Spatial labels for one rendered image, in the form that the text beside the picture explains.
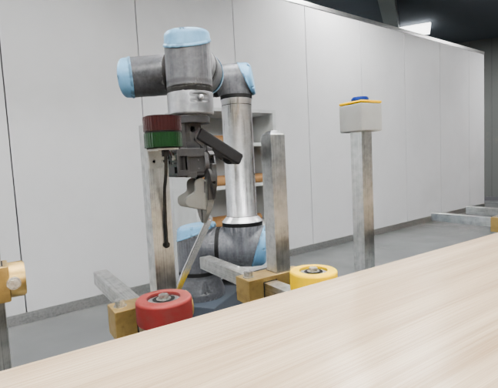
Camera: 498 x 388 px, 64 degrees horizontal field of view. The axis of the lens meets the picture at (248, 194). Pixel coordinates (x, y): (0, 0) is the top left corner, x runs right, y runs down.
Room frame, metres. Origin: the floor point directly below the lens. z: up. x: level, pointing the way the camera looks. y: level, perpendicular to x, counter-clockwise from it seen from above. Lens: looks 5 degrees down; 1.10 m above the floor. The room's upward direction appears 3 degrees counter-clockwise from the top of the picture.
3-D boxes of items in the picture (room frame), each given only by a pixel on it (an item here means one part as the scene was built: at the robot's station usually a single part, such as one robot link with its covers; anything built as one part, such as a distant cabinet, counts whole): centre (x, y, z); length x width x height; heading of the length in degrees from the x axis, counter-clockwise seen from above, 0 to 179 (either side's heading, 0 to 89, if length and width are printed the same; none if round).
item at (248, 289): (0.80, -0.04, 0.84); 0.13 x 0.06 x 0.05; 123
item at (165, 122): (0.64, 0.13, 1.16); 0.06 x 0.06 x 0.02
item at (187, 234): (1.48, 0.19, 0.79); 0.17 x 0.15 x 0.18; 84
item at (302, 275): (0.66, -0.10, 0.85); 0.08 x 0.08 x 0.11
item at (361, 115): (0.95, -0.27, 1.18); 0.07 x 0.07 x 0.08; 33
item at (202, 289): (1.48, 0.20, 0.65); 0.19 x 0.19 x 0.10
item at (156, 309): (0.56, 0.13, 0.85); 0.08 x 0.08 x 0.11
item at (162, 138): (0.64, 0.13, 1.13); 0.06 x 0.06 x 0.02
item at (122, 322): (0.66, 0.17, 0.84); 0.13 x 0.06 x 0.05; 123
